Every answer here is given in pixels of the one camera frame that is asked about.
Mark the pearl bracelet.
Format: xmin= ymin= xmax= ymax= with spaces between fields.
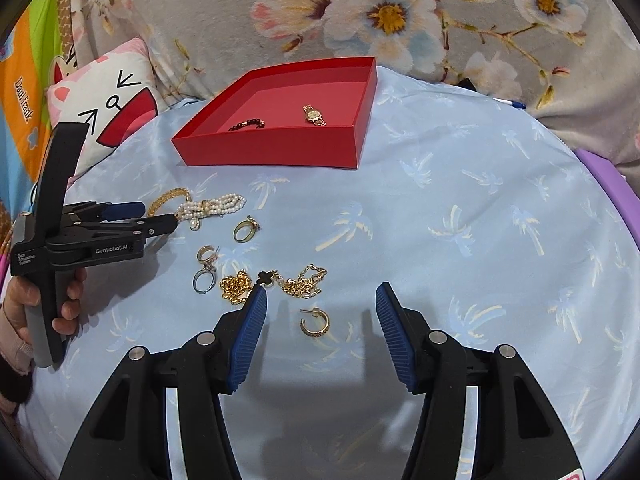
xmin=174 ymin=193 xmax=249 ymax=232

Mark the gold ring with stone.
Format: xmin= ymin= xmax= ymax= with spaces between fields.
xmin=232 ymin=214 xmax=263 ymax=244

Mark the black bead bracelet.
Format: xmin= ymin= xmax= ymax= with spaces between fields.
xmin=228 ymin=117 xmax=266 ymax=134

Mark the gold wrist watch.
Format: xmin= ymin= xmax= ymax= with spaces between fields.
xmin=303 ymin=105 xmax=326 ymax=127

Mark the person's left hand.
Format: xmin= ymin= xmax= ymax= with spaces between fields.
xmin=2 ymin=268 xmax=87 ymax=344

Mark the small gold hoop earring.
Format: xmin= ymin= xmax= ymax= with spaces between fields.
xmin=196 ymin=245 xmax=219 ymax=266

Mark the white cat face pillow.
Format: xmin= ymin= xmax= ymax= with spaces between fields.
xmin=47 ymin=38 xmax=168 ymax=178

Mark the colourful cartoon bedsheet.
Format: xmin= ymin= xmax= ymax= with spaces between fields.
xmin=0 ymin=0 xmax=76 ymax=231

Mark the red shallow tray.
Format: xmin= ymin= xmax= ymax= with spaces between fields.
xmin=171 ymin=56 xmax=378 ymax=169

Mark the light blue palm-print cloth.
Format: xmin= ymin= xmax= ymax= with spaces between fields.
xmin=18 ymin=70 xmax=639 ymax=479

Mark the purple object at edge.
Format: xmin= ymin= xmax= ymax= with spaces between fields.
xmin=576 ymin=148 xmax=640 ymax=245

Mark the white blue pen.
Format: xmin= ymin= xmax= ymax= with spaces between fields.
xmin=494 ymin=98 xmax=526 ymax=110

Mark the grey floral blanket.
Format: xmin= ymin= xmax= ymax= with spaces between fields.
xmin=70 ymin=0 xmax=639 ymax=179

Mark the silver ring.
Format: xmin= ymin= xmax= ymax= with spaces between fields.
xmin=192 ymin=263 xmax=218 ymax=295

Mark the gold chain with black clover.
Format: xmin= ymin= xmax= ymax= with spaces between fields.
xmin=218 ymin=262 xmax=330 ymax=306

